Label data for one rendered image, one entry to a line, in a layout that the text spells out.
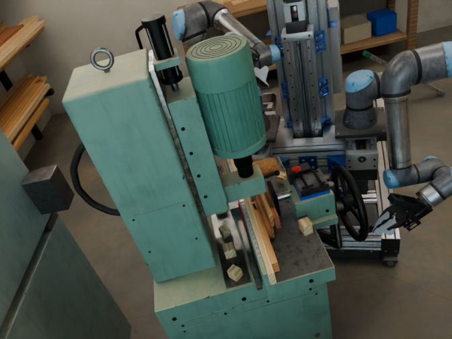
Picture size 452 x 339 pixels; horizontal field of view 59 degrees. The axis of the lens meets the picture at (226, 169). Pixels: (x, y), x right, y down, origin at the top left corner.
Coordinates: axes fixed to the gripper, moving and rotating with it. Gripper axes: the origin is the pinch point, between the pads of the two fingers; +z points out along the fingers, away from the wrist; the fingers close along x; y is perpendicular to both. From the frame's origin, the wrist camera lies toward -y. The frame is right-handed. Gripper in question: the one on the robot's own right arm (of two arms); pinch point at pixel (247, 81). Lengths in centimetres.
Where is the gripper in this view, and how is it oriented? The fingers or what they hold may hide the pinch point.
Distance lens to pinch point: 128.7
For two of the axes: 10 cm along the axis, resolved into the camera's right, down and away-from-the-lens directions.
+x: 8.9, 2.6, 3.7
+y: 4.2, -7.8, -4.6
